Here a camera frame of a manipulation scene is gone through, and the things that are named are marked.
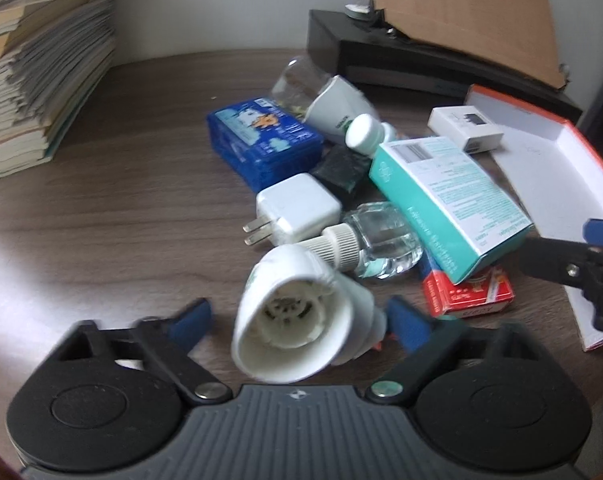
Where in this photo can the playing cards pack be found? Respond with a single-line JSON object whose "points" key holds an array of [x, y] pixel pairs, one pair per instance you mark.
{"points": [[486, 292]]}

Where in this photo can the wooden book stand board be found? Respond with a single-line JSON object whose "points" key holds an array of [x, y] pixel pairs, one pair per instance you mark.
{"points": [[517, 34]]}

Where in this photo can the stack of books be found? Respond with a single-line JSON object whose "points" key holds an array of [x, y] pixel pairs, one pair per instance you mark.
{"points": [[53, 53]]}

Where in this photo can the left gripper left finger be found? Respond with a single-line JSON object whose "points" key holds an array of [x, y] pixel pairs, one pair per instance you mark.
{"points": [[103, 400]]}

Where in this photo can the white plug-in diffuser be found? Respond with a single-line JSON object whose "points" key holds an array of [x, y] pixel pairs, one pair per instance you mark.
{"points": [[298, 316]]}

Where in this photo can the white diffuser with bottle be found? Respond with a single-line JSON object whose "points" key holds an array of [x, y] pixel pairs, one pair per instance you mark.
{"points": [[326, 103]]}

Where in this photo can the blue tin box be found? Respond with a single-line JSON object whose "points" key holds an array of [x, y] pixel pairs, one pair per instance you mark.
{"points": [[262, 143]]}

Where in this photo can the teal white carton box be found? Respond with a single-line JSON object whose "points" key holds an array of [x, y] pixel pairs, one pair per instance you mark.
{"points": [[462, 217]]}

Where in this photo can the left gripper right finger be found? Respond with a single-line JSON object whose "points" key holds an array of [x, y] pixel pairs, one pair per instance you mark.
{"points": [[483, 399]]}

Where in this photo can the clear glass refill bottle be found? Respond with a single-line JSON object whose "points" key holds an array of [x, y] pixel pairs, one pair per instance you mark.
{"points": [[373, 241]]}

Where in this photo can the small black shiny block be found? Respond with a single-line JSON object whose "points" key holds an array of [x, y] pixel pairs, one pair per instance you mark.
{"points": [[342, 171]]}

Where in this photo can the white charger retail box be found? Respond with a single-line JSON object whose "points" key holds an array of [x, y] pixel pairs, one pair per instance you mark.
{"points": [[467, 127]]}

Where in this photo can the orange white box lid tray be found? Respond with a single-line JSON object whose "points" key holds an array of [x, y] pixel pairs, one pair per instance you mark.
{"points": [[555, 173]]}

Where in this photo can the white pill bottle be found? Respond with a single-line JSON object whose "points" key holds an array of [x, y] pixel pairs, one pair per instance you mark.
{"points": [[366, 133]]}

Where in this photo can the black monitor riser shelf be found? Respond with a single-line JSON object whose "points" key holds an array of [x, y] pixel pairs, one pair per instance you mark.
{"points": [[373, 53]]}

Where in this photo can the white usb charger cube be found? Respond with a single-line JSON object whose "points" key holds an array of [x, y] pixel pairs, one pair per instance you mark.
{"points": [[291, 211]]}

